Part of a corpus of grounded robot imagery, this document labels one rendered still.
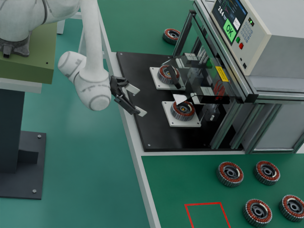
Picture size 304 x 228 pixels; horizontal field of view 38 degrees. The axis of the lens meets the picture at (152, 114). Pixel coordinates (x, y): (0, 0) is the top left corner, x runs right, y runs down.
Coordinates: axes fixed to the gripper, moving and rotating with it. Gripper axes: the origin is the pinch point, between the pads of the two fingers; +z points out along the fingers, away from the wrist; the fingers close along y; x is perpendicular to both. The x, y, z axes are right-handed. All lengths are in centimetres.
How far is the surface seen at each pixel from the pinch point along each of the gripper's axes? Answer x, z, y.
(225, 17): 47, 13, -20
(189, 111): 9.8, 22.4, 2.5
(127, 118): -9.8, 1.8, 1.1
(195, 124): 8.3, 26.1, 7.0
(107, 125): -65, 55, -63
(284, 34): 63, 14, 9
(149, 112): -2.8, 9.4, -0.9
